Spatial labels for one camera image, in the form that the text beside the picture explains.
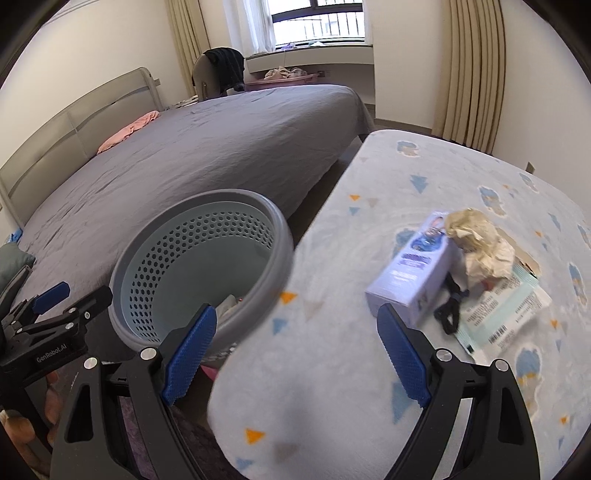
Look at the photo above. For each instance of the clothes pile on desk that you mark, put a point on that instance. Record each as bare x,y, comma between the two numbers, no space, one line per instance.
283,73

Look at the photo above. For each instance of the beige curtain right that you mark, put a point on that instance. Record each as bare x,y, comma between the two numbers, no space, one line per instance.
473,74

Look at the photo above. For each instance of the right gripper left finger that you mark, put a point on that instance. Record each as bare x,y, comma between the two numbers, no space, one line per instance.
154,380

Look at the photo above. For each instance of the beige curtain left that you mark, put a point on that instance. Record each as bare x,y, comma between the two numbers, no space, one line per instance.
189,36

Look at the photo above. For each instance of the light blue patterned blanket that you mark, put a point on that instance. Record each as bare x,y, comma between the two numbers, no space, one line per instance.
312,394

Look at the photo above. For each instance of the white printed paper sheet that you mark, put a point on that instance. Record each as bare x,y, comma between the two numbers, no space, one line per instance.
489,324

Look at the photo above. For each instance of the grey bed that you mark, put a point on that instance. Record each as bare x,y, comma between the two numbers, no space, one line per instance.
277,142

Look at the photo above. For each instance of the beige curtain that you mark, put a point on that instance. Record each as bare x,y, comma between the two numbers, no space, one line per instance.
473,74
189,36

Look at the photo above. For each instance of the dark green pillow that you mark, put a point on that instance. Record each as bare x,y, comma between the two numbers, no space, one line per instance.
12,260

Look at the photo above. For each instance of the pink cloth on bed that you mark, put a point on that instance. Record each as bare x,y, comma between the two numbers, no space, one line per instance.
128,130

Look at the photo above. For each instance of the white blue carton box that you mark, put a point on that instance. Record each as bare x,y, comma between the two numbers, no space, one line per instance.
413,279

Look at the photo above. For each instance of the chair with black garment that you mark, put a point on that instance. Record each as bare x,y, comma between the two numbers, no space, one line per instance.
217,71

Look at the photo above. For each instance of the window with bars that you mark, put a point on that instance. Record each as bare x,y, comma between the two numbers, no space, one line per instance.
306,22

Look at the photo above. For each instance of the beige paper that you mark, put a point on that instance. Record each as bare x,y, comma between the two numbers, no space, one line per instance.
488,255

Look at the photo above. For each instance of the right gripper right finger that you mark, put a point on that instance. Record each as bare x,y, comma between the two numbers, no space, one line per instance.
436,379

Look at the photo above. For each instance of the grey upholstered headboard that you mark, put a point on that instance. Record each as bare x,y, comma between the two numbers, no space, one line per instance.
66,142

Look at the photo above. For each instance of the grey perforated waste basket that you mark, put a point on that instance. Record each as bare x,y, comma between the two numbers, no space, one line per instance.
202,250

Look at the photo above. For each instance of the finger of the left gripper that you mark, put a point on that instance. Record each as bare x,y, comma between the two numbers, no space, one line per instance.
78,313
29,310

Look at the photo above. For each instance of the person's left hand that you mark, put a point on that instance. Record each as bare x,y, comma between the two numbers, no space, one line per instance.
22,434

